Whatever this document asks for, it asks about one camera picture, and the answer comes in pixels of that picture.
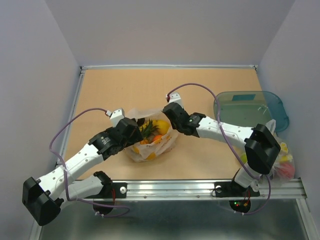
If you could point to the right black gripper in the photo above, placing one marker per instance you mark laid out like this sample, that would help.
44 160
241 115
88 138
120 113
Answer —
173 125

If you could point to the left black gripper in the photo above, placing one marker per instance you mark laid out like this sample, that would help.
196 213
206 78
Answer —
136 137

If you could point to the orange mandarin fruit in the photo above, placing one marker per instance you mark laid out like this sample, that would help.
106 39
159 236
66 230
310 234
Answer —
157 138

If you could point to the orange printed plastic bag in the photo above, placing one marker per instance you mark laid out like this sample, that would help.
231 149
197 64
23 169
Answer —
148 152

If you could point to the small toy pineapple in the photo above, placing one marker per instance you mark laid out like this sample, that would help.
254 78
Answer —
148 131

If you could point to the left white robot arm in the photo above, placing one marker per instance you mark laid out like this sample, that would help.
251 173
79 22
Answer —
46 196

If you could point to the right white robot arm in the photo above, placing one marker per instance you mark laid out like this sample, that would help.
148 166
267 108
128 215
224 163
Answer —
208 128

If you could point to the yellow fruit in bag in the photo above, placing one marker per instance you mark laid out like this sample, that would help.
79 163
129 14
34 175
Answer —
162 126

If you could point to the dark red fruit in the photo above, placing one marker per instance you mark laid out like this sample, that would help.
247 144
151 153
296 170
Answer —
140 121

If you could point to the bag of green fruit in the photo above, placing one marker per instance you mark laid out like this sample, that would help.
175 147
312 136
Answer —
282 162

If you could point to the teal plastic tray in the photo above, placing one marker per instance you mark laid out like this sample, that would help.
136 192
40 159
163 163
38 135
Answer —
249 108

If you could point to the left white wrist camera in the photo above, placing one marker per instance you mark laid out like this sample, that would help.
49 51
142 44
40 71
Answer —
115 116

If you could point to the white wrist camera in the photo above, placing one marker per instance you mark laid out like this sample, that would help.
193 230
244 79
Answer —
115 116
174 97

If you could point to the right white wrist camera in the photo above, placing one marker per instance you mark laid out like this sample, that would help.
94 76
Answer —
174 97

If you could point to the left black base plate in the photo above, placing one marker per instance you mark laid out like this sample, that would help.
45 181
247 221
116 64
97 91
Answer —
120 190

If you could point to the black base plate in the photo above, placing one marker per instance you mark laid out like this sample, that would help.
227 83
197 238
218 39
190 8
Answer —
228 189
120 190

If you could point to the aluminium back rail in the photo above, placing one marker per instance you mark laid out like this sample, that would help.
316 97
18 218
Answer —
168 66

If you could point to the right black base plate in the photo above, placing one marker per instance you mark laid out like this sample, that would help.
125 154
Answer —
228 189

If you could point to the aluminium front rail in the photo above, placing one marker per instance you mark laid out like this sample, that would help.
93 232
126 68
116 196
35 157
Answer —
181 190

